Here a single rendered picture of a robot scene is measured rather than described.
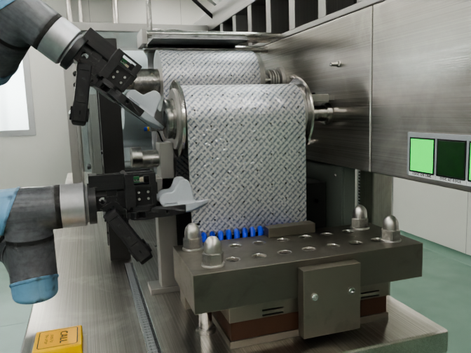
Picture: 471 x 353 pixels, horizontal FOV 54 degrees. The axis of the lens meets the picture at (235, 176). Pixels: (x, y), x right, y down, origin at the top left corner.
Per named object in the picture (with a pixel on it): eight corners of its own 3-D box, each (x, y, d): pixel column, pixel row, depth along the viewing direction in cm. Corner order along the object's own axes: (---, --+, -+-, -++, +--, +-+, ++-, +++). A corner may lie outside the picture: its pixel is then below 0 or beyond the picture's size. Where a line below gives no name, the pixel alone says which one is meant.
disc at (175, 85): (170, 154, 97) (166, 82, 95) (172, 154, 97) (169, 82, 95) (184, 160, 83) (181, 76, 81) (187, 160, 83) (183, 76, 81)
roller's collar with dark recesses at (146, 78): (132, 97, 113) (130, 70, 112) (157, 96, 115) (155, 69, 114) (134, 95, 107) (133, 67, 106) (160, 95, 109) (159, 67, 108)
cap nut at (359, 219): (346, 226, 91) (346, 204, 90) (362, 224, 92) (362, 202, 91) (357, 230, 87) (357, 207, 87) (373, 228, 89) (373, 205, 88)
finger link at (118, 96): (145, 110, 84) (104, 79, 81) (140, 117, 83) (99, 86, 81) (143, 111, 88) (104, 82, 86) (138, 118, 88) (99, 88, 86)
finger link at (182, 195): (211, 178, 83) (159, 181, 80) (212, 210, 84) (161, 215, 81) (207, 176, 86) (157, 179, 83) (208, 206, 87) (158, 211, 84)
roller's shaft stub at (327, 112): (294, 125, 99) (294, 104, 99) (323, 123, 101) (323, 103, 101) (303, 125, 95) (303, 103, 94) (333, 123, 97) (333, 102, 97)
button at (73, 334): (37, 345, 74) (36, 331, 74) (83, 337, 76) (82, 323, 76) (32, 368, 68) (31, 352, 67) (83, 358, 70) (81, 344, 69)
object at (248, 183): (192, 241, 87) (187, 143, 84) (305, 228, 94) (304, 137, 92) (193, 242, 87) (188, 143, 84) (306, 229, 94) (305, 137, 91)
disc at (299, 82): (282, 147, 105) (280, 80, 103) (284, 147, 105) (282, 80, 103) (312, 152, 91) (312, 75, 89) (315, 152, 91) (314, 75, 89)
